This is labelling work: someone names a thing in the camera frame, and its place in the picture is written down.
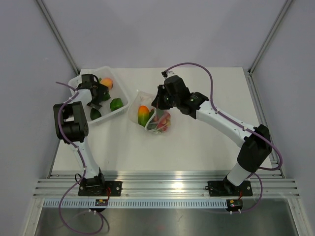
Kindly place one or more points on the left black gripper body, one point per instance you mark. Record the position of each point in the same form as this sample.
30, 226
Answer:
95, 84

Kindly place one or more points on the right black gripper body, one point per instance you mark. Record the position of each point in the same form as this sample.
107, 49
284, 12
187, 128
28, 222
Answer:
165, 101

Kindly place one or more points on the green lime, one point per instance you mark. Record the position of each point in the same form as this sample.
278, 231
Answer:
106, 97

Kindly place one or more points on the white plastic basket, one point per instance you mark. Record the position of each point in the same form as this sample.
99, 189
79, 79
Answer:
118, 91

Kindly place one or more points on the yellow red mango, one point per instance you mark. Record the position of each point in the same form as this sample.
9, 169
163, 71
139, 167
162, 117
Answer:
143, 115

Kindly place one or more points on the clear zip top bag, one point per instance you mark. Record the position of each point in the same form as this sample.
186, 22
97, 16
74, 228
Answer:
142, 99

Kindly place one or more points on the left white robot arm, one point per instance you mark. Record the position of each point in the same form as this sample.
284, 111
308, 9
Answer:
72, 127

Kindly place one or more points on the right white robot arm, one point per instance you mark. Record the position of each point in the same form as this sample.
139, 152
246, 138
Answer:
252, 141

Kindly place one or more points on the orange peach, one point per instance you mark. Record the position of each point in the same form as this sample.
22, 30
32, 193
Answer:
108, 82

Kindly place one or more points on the green pepper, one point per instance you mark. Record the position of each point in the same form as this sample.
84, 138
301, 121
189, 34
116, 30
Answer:
116, 103

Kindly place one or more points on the green avocado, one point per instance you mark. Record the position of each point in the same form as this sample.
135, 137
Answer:
94, 114

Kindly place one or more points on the left small circuit board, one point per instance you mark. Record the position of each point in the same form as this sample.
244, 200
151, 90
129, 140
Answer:
101, 202

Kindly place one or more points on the small circuit board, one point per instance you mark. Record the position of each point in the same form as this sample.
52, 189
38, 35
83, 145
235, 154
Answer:
234, 205
101, 202

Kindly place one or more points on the right small circuit board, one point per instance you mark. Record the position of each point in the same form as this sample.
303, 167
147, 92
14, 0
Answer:
234, 205

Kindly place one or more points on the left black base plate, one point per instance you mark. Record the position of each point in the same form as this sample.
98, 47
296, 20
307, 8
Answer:
110, 188

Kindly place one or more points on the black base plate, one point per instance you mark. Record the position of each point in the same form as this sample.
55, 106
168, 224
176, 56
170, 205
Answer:
222, 188
110, 188

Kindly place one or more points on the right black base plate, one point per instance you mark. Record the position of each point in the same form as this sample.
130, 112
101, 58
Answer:
222, 188

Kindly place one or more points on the white slotted cable duct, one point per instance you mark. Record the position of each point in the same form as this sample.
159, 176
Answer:
139, 203

